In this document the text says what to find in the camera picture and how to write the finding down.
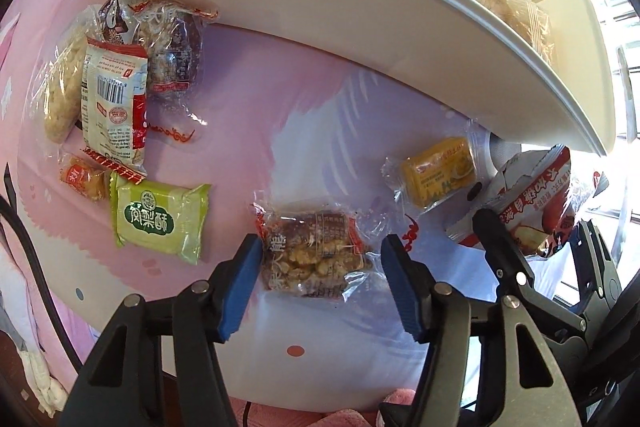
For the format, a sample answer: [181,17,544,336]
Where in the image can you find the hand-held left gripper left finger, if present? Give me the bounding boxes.
[60,234,264,427]

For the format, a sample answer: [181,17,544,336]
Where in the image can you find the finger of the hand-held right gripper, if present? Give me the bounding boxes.
[472,208,587,344]
[574,219,625,308]

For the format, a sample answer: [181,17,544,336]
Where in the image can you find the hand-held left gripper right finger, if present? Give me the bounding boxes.
[380,234,583,427]

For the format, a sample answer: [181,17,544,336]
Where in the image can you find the red and white snack packet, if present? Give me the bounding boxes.
[444,144,596,260]

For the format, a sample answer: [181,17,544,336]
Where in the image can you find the brown nut bar packet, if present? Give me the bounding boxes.
[252,204,388,303]

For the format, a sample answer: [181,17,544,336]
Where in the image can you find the small yellow snack packet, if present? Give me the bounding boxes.
[382,136,478,210]

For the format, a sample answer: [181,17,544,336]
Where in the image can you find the green pastry packet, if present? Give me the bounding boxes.
[110,171,212,265]

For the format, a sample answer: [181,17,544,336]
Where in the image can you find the small orange snack packet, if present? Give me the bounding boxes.
[59,153,112,202]

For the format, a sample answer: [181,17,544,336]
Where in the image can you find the white red-edged biscuit packet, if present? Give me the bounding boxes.
[80,38,150,182]

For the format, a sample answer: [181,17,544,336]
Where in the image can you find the clear pale puffed snack packet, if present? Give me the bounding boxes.
[477,0,553,62]

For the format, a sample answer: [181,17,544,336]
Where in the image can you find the dark nut cake packet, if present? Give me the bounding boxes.
[127,0,220,145]

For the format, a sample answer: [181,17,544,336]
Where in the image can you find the clear puffed rice cracker packet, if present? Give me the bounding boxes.
[42,19,88,145]

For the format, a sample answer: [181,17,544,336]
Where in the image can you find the white plastic storage bin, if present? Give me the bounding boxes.
[66,0,617,156]

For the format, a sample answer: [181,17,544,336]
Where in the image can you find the brown chocolate snack packet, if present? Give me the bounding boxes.
[96,0,133,48]

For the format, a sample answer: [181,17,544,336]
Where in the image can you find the person's pink clothing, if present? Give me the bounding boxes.
[227,387,416,427]

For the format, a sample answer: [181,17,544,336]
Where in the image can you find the white cartoon print quilt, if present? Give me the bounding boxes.
[0,307,68,418]

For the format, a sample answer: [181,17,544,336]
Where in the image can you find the black cable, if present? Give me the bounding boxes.
[0,194,83,370]

